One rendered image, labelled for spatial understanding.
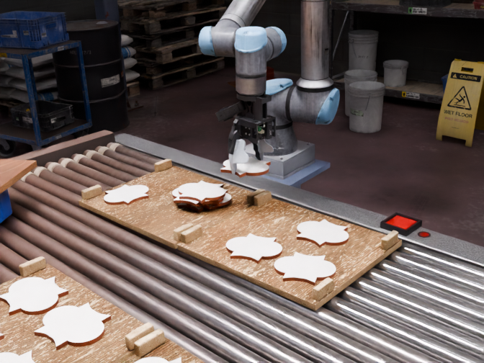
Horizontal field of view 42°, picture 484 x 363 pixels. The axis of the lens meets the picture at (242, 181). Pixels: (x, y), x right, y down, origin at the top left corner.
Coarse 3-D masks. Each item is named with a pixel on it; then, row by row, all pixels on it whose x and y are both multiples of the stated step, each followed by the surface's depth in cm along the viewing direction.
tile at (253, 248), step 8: (232, 240) 151; (240, 240) 150; (248, 240) 150; (256, 240) 150; (264, 240) 150; (272, 240) 150; (232, 248) 147; (240, 248) 146; (248, 248) 146; (256, 248) 146; (264, 248) 146; (272, 248) 146; (280, 248) 146; (232, 256) 144; (240, 256) 144; (248, 256) 143; (256, 256) 143; (264, 256) 143; (272, 256) 143
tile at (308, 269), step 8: (288, 256) 142; (296, 256) 142; (304, 256) 142; (312, 256) 142; (320, 256) 142; (280, 264) 139; (288, 264) 139; (296, 264) 139; (304, 264) 139; (312, 264) 139; (320, 264) 138; (328, 264) 138; (280, 272) 137; (288, 272) 136; (296, 272) 136; (304, 272) 136; (312, 272) 136; (320, 272) 135; (328, 272) 135; (288, 280) 134; (296, 280) 134; (304, 280) 134; (312, 280) 133; (320, 280) 134
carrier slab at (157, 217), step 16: (144, 176) 193; (160, 176) 192; (176, 176) 192; (192, 176) 191; (160, 192) 181; (240, 192) 179; (96, 208) 173; (112, 208) 172; (128, 208) 172; (144, 208) 171; (160, 208) 171; (176, 208) 171; (224, 208) 169; (240, 208) 169; (128, 224) 164; (144, 224) 162; (160, 224) 162; (176, 224) 162; (208, 224) 161; (160, 240) 156
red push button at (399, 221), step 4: (396, 216) 163; (400, 216) 163; (392, 220) 161; (396, 220) 160; (400, 220) 160; (404, 220) 160; (408, 220) 160; (412, 220) 160; (392, 224) 159; (396, 224) 159; (400, 224) 159; (404, 224) 158; (408, 224) 158; (412, 224) 158; (404, 228) 156
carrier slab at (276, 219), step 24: (240, 216) 165; (264, 216) 164; (288, 216) 164; (312, 216) 163; (216, 240) 153; (288, 240) 152; (360, 240) 150; (216, 264) 144; (240, 264) 142; (264, 264) 141; (336, 264) 140; (360, 264) 140; (288, 288) 132; (312, 288) 132; (336, 288) 131
